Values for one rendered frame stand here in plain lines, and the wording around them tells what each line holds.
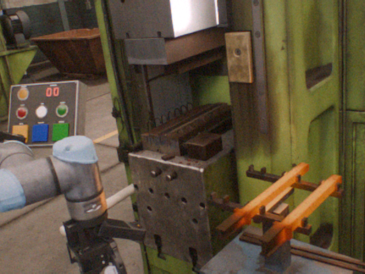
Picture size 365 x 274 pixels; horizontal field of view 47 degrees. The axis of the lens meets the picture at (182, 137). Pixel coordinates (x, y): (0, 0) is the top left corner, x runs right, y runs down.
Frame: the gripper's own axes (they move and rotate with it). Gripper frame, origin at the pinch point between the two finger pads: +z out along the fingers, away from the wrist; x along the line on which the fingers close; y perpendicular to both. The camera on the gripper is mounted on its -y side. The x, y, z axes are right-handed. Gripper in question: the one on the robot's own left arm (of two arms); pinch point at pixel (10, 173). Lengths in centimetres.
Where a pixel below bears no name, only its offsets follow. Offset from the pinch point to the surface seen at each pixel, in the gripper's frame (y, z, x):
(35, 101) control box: -22.0, -19.4, -22.7
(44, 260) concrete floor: -18, 93, -80
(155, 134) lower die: -51, -6, 27
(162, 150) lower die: -52, 1, 30
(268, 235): -34, -3, 102
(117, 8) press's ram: -49, -54, 18
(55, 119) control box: -25.6, -12.1, -11.9
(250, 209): -41, -2, 89
